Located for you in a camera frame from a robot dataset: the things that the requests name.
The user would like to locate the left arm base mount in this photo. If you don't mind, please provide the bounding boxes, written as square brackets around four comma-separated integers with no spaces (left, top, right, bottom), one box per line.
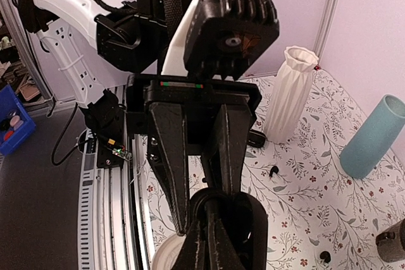
[96,136,133,169]

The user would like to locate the white ribbed vase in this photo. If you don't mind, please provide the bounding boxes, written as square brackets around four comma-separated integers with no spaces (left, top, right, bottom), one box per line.
[263,46,319,144]

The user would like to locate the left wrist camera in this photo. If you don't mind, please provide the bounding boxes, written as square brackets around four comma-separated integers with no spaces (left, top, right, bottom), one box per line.
[184,0,280,80]

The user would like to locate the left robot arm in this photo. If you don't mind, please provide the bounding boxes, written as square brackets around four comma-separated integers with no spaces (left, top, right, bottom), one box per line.
[18,0,280,269]

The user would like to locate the black oval earbud case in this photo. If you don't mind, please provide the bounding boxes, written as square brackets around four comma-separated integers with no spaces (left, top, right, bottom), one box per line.
[185,188,268,269]

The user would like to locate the small black earbud case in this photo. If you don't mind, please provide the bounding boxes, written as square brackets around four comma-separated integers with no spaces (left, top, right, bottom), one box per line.
[247,130,266,149]

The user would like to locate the blue parts bin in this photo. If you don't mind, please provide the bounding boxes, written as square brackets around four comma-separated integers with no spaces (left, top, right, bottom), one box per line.
[1,85,36,156]

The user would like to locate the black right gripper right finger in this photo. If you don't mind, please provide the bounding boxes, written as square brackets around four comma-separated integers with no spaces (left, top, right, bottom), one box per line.
[207,212,245,270]

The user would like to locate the cream swirl ceramic plate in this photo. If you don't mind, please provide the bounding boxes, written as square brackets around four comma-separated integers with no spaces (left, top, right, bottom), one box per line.
[151,234,185,270]

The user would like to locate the aluminium left frame post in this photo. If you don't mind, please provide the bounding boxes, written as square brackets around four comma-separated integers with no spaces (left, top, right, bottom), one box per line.
[314,0,338,59]

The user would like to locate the aluminium front rail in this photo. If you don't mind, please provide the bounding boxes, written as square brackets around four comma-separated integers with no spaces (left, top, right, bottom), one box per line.
[77,130,151,269]

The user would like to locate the teal tapered vase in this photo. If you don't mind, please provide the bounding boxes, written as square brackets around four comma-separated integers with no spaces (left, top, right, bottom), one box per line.
[340,94,404,179]

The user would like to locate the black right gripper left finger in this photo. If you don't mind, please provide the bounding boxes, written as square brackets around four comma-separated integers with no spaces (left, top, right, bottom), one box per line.
[172,219,206,270]

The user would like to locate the dark grey mug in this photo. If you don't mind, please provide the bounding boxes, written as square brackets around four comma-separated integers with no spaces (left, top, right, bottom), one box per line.
[375,220,404,262]

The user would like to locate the black stem earbud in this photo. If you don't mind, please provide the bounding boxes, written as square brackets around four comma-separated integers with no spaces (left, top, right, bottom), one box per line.
[269,166,279,178]

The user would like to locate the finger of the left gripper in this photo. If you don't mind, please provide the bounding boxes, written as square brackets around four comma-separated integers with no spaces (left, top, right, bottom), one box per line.
[202,104,252,194]
[147,102,190,236]

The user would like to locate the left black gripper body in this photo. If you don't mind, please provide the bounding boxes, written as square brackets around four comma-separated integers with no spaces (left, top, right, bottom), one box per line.
[125,73,263,157]

